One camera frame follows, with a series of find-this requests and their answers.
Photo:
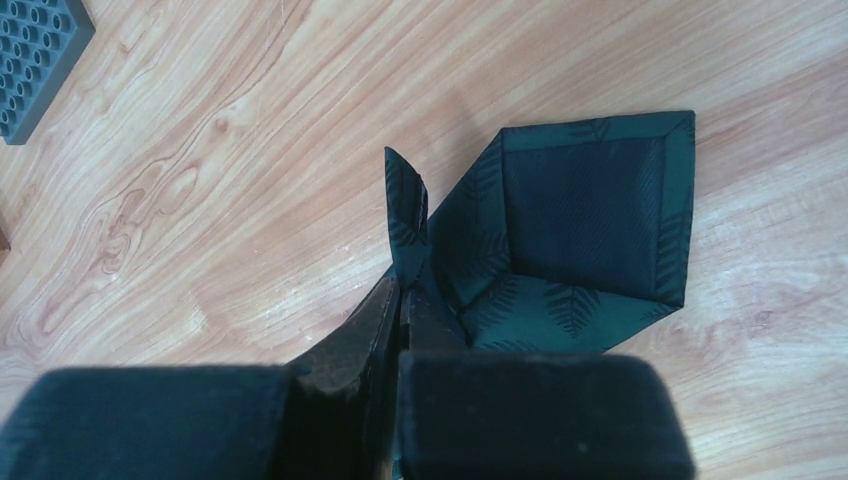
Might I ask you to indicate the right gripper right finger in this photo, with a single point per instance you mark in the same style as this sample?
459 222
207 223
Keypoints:
422 330

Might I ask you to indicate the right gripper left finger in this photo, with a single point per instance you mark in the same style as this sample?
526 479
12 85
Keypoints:
339 415

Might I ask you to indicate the dark green leaf tie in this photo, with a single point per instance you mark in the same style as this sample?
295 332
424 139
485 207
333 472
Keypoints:
558 243

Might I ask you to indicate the grey studded baseplate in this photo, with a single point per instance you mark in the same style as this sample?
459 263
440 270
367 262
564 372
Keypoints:
41 41

